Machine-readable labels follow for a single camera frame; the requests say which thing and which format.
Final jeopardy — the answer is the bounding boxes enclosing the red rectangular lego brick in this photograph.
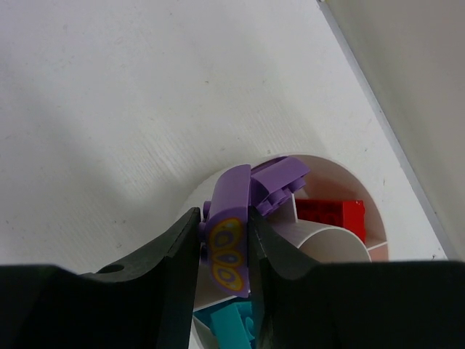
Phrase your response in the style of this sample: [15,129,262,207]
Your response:
[295,198,366,243]

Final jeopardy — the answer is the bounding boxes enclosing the white round divided container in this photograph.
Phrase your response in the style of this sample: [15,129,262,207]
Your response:
[183,153,390,349]

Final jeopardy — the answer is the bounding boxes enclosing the purple curved printed lego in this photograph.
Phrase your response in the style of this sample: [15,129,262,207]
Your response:
[201,164,251,298]

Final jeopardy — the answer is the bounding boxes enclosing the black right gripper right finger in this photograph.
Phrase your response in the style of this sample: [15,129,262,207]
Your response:
[247,209,464,348]

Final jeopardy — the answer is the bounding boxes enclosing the long teal lego brick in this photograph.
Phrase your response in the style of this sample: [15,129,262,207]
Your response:
[193,298,256,348]

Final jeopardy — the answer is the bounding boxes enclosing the purple lego brick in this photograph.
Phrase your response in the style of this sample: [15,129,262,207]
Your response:
[251,156,310,217]

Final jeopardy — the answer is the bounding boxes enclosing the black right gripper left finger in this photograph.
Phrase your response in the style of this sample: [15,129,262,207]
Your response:
[1,208,201,348]

